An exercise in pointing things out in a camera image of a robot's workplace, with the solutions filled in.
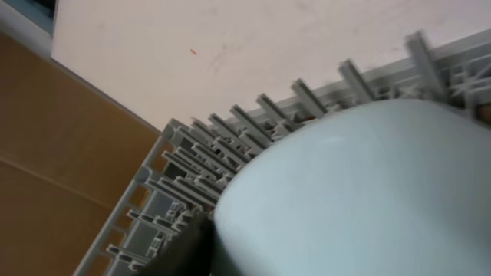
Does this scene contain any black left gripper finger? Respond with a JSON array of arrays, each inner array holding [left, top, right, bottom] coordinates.
[[136, 212, 215, 276]]

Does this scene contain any light blue bowl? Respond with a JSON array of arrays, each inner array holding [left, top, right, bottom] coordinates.
[[213, 100, 490, 276]]

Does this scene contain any grey plastic dish rack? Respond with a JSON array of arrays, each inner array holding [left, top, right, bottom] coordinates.
[[75, 31, 490, 275]]

